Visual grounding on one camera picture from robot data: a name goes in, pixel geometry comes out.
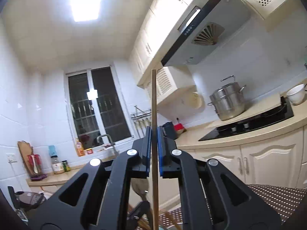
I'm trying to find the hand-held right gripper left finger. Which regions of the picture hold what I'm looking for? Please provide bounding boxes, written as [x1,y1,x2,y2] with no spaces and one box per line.
[27,126,152,230]

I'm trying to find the purple knife holder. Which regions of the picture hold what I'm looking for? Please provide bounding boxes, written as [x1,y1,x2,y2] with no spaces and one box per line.
[27,153,47,181]

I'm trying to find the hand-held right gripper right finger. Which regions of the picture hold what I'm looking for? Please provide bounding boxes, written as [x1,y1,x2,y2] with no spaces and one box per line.
[157,127,281,230]

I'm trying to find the grey range hood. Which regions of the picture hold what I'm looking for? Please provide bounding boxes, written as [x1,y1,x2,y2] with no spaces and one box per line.
[161,0,252,67]

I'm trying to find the round bamboo trivet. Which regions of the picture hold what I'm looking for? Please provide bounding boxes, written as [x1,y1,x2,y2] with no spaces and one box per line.
[186,91,204,111]

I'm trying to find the dark electric kettle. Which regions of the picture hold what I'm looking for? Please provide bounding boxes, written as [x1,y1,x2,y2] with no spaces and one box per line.
[163,122,179,140]

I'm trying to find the steel faucet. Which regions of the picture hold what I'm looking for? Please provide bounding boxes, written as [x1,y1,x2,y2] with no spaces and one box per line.
[97,134,119,155]

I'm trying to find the steel steamer pot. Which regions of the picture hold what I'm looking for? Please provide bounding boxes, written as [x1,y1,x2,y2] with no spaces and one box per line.
[207,75,247,121]

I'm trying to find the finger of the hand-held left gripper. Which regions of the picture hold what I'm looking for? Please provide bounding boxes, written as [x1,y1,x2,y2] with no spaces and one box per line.
[127,201,151,230]

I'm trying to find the small cream lattice cabinet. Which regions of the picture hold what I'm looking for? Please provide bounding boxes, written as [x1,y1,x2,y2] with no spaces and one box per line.
[137,66,197,112]

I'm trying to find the black wall utensil rack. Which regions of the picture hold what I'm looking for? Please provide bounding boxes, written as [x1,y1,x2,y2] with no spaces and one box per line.
[131,105,152,120]

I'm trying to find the kitchen window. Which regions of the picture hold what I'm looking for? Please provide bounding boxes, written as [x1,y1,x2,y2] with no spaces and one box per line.
[64,65,135,149]

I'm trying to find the black gas stove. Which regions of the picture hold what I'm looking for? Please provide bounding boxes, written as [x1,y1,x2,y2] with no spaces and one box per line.
[198,96,294,142]

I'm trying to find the jars beside sink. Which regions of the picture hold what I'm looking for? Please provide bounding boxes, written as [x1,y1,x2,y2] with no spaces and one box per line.
[51,156,65,174]

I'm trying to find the wooden cutting board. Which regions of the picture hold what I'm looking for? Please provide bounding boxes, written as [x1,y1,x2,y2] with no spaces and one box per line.
[213,95,283,128]

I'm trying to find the single wooden chopstick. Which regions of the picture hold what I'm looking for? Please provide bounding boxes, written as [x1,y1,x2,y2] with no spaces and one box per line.
[152,69,159,230]
[165,211,180,230]

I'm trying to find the white bowl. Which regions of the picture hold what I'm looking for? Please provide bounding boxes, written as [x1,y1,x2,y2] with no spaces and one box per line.
[286,84,306,105]

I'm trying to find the wooden chopping board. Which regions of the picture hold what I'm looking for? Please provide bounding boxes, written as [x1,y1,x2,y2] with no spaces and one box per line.
[17,141,34,173]

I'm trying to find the cream base cabinets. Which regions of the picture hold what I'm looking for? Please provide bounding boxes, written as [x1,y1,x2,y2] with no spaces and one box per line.
[175,125,307,209]

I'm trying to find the ceiling light panel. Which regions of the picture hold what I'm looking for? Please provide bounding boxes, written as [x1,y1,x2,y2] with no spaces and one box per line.
[68,0,101,22]

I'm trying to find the metal spoon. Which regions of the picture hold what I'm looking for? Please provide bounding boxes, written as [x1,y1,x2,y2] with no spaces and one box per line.
[131,178,150,202]

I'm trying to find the cream upper wall cabinets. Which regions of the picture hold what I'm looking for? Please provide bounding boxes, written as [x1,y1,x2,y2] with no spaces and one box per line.
[128,0,224,87]

